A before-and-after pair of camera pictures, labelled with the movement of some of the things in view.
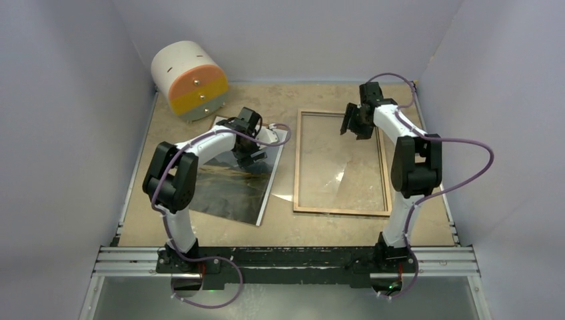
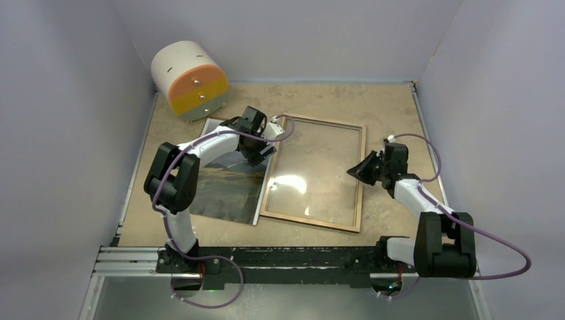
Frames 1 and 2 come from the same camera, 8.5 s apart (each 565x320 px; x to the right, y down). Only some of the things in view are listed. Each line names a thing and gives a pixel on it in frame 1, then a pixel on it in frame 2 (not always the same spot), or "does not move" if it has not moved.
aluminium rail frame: [458, 263] does not move
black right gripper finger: [348, 117] → [368, 169]
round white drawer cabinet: [190, 80] does not move
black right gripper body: [360, 114] → [384, 168]
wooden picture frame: [384, 168] → [277, 145]
